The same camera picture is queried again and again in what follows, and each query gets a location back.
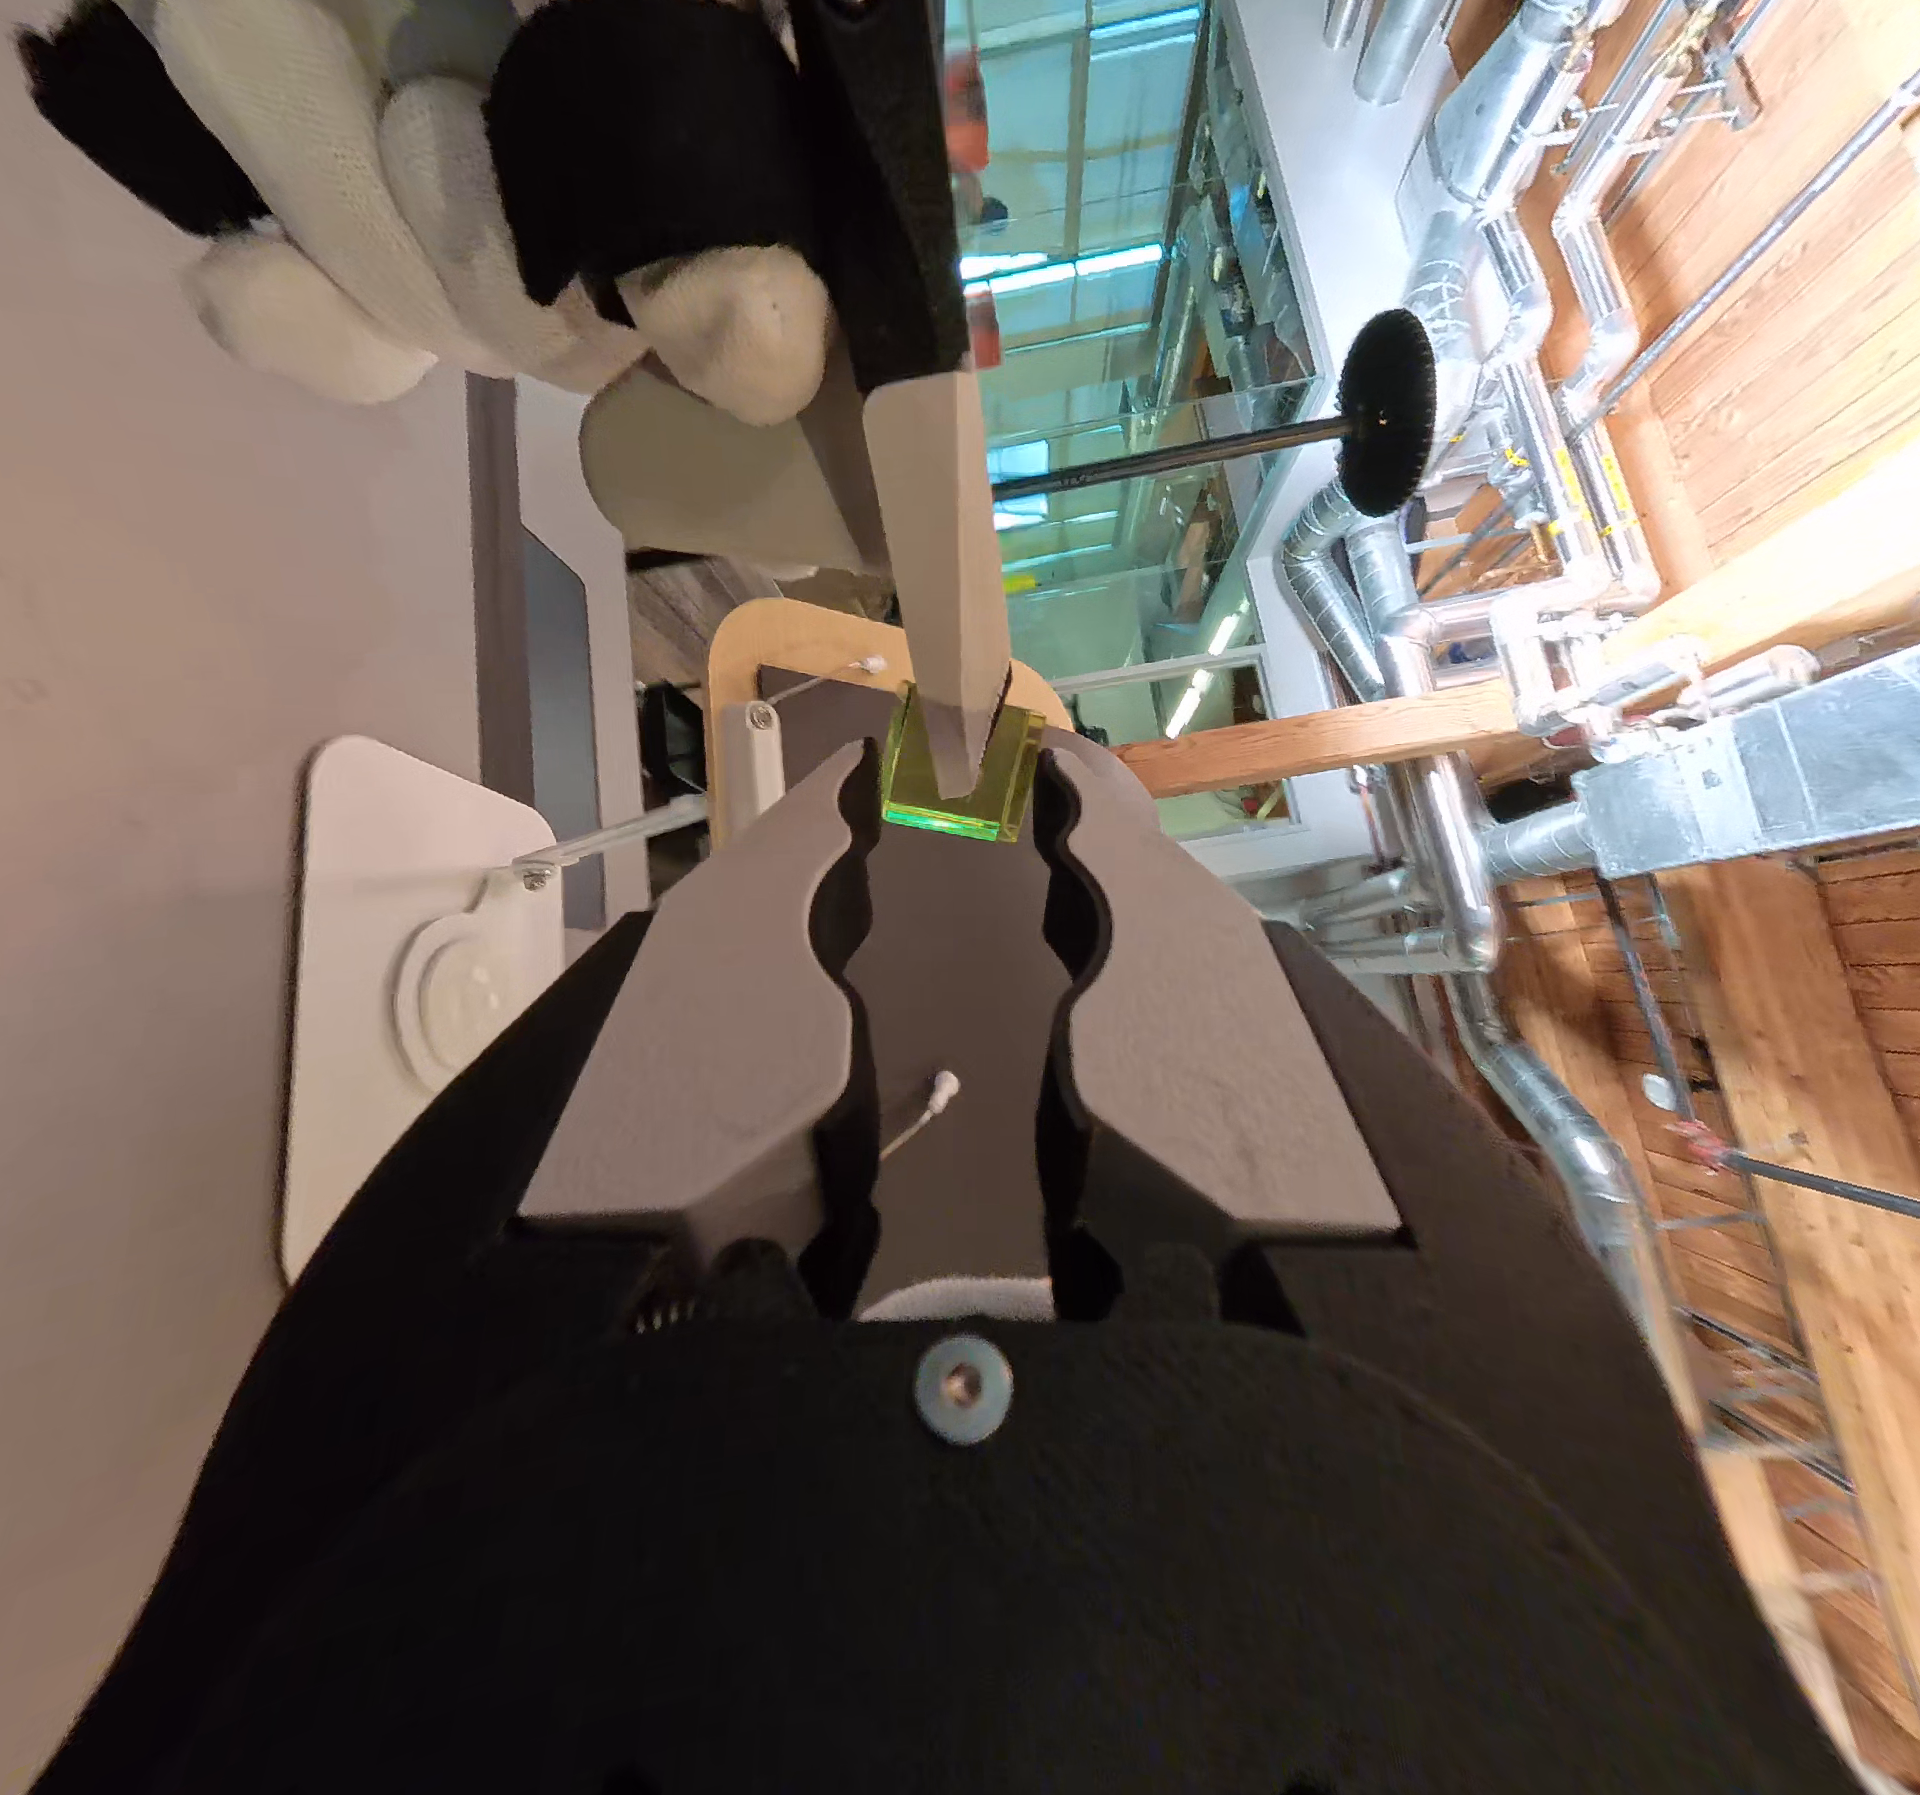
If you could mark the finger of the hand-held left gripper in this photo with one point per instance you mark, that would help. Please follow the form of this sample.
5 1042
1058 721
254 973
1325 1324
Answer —
946 551

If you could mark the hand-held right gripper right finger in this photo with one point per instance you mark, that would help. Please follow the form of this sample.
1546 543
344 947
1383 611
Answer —
1215 1060

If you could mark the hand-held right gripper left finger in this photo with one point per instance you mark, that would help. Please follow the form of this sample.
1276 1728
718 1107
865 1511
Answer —
690 1045

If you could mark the translucent acrylic cube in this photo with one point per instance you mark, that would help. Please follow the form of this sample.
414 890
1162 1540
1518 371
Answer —
960 823

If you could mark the person's left hand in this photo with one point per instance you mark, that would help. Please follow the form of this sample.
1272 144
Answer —
375 147

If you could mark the orange 3D printer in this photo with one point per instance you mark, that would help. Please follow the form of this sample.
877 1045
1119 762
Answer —
967 124

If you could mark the white board stand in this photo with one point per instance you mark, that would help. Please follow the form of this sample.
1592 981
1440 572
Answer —
375 925

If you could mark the black floor lamp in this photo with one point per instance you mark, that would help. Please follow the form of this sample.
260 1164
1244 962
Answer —
1388 416

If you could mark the spiral silver duct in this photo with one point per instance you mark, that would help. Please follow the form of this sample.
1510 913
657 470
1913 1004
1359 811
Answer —
1425 837

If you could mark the galvanised rectangular duct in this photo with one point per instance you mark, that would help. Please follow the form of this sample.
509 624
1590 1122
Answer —
1770 762

